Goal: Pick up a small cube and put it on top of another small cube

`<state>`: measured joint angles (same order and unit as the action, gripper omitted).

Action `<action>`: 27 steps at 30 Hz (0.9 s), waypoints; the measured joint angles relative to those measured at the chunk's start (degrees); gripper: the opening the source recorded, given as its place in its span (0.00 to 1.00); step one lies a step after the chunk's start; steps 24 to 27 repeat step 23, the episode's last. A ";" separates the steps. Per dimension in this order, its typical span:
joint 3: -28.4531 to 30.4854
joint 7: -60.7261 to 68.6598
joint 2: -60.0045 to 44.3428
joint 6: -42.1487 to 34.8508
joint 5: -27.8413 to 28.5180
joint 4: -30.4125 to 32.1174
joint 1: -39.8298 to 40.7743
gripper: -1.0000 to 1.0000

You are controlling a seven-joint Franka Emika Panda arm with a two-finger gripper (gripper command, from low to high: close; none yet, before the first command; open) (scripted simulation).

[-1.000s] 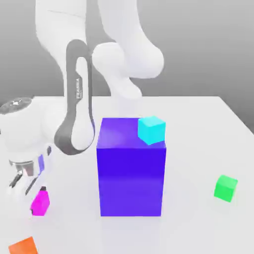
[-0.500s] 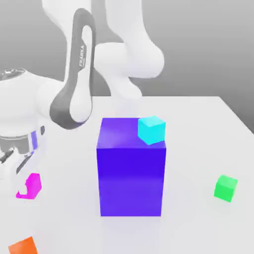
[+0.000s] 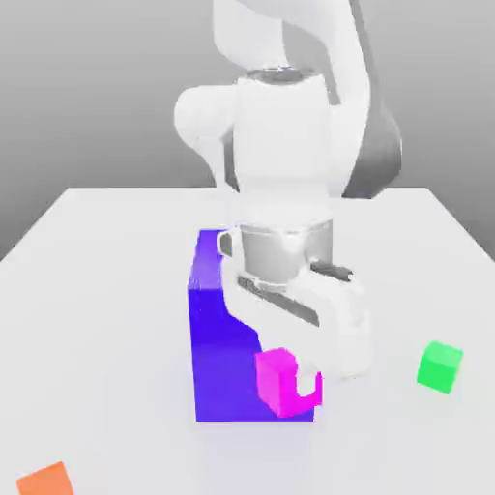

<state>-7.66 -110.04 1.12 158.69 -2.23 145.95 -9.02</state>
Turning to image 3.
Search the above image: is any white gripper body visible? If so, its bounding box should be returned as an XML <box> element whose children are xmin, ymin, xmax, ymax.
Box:
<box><xmin>221</xmin><ymin>265</ymin><xmax>373</xmax><ymax>383</ymax></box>

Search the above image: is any small green cube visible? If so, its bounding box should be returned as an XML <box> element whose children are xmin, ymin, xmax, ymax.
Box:
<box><xmin>416</xmin><ymin>339</ymin><xmax>464</xmax><ymax>395</ymax></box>

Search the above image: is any large blue box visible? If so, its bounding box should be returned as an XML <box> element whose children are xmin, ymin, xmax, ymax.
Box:
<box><xmin>187</xmin><ymin>228</ymin><xmax>316</xmax><ymax>423</ymax></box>

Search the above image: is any small magenta cube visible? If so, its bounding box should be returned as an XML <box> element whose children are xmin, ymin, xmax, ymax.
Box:
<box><xmin>254</xmin><ymin>346</ymin><xmax>324</xmax><ymax>420</ymax></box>

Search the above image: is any small orange cube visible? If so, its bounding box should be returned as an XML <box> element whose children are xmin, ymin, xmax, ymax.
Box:
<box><xmin>15</xmin><ymin>460</ymin><xmax>74</xmax><ymax>495</ymax></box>

